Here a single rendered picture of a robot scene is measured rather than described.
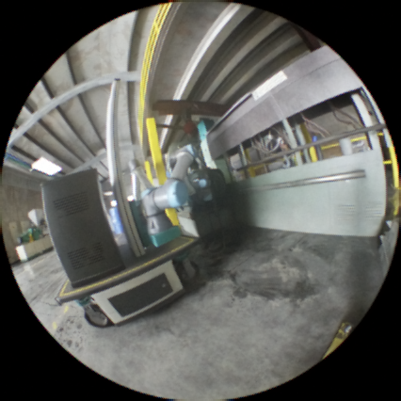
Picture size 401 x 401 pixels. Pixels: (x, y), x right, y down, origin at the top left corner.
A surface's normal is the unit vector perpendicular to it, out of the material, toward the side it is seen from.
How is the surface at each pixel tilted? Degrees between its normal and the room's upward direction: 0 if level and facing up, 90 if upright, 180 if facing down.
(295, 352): 0
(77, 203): 90
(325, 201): 90
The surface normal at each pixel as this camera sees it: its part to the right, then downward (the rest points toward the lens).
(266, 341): -0.26, -0.96
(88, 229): 0.65, -0.13
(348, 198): -0.87, 0.26
